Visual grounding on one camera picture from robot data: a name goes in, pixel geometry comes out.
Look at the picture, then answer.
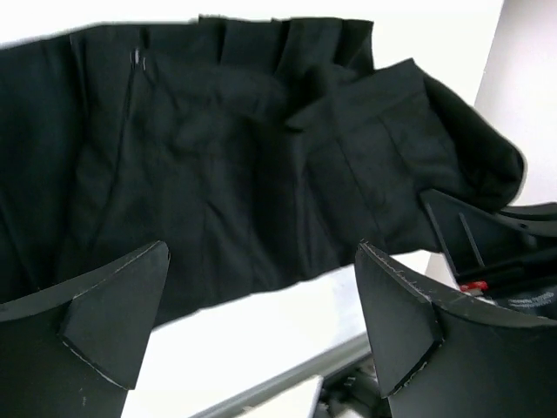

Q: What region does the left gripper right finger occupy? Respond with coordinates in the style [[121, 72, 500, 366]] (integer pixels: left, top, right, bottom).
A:
[[354, 242, 556, 418]]

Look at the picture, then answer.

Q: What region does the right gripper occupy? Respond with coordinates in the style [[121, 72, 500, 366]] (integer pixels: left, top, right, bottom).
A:
[[420, 190, 556, 320]]

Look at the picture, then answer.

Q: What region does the front aluminium rail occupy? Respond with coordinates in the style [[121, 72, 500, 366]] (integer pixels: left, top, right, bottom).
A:
[[193, 334, 371, 418]]

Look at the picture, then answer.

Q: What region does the black pleated skirt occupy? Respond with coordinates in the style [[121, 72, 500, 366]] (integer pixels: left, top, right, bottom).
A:
[[1, 17, 525, 324]]

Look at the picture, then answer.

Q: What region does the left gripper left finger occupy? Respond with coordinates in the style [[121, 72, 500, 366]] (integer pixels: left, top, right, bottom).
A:
[[1, 241, 170, 418]]

